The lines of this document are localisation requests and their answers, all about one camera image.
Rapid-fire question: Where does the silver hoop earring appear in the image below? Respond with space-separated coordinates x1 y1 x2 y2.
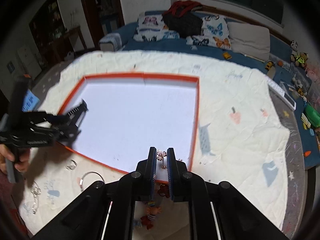
79 171 105 191

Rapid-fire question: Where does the colourful bead bracelet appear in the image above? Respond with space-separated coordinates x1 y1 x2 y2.
133 182 171 230

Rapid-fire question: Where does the silver chain necklace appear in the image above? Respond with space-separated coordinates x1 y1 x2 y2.
30 181 42 215

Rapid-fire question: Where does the rose gold chain bracelet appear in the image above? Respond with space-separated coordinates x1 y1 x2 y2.
156 149 168 170

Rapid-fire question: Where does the person's left hand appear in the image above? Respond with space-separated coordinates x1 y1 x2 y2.
0 143 30 175

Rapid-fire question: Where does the children's picture book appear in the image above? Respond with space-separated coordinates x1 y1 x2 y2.
22 90 40 112

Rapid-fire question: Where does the orange shallow box tray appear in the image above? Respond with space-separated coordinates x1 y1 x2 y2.
59 72 200 173

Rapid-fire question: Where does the cream quilted blanket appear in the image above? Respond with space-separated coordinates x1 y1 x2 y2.
16 50 290 234

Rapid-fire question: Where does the butterfly print pillow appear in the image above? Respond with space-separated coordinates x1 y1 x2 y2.
186 15 232 50
133 15 180 42

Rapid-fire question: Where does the green toy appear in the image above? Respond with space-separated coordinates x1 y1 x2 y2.
304 104 320 128

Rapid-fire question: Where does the red and black clothes pile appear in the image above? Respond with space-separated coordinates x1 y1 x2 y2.
162 0 203 38

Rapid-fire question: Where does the brown teddy bear toy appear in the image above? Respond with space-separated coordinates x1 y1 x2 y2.
290 52 309 69

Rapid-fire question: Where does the grey beige pillow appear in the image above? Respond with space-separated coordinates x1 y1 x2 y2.
227 22 270 61

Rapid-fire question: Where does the panda plush toy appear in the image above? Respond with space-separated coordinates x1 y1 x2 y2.
290 40 298 56

